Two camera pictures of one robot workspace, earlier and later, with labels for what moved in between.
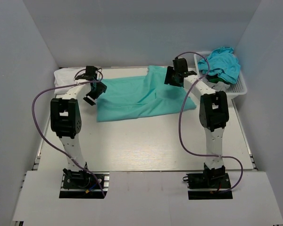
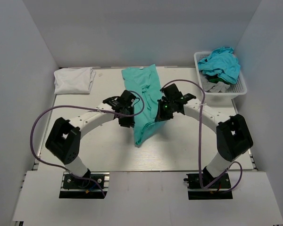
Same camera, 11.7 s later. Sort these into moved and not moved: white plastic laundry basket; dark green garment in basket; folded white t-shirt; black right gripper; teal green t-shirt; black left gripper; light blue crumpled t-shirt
Moved: black left gripper; teal green t-shirt; black right gripper
Not moved: light blue crumpled t-shirt; folded white t-shirt; white plastic laundry basket; dark green garment in basket
